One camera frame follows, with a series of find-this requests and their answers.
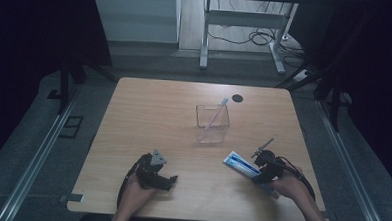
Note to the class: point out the white power strip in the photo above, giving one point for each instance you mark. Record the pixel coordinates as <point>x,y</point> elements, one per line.
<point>301,75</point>

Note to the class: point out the white metal desk frame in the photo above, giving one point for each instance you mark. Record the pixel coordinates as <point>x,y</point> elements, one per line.
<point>244,18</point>

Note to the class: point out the aluminium floor rail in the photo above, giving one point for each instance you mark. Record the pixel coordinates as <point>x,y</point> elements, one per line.
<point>345,163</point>
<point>38,153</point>

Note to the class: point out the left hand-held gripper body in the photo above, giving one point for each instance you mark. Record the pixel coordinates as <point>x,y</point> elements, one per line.
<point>147,173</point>

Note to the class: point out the black floor socket frame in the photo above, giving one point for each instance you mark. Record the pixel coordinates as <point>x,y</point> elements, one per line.
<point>71,126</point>

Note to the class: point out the dark curtain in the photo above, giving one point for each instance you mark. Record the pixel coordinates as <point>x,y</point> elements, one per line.
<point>29,50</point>
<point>375,81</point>

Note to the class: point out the person's left hand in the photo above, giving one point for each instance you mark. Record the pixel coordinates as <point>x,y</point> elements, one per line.
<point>133,198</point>

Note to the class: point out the black metal stand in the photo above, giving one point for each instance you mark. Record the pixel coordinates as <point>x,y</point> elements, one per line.
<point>334,96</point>
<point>64,84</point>

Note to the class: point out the person's right hand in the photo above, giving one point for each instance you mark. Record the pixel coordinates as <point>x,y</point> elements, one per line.
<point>290,186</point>

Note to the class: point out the clear plastic box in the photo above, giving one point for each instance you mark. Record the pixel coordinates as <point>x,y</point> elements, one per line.
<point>216,133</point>

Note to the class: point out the black round table grommet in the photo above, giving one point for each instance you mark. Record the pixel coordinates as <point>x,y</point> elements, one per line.
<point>237,98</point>

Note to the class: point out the white cabinet panel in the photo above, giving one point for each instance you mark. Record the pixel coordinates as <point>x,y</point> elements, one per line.
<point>136,16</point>

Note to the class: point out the pink toothbrush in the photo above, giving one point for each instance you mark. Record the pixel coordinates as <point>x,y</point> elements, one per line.
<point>215,118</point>

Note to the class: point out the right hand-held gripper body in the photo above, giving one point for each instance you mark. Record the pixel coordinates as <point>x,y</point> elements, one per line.
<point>271,164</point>

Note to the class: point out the white blue toothpaste tube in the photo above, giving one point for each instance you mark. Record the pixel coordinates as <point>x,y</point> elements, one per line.
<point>240,164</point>

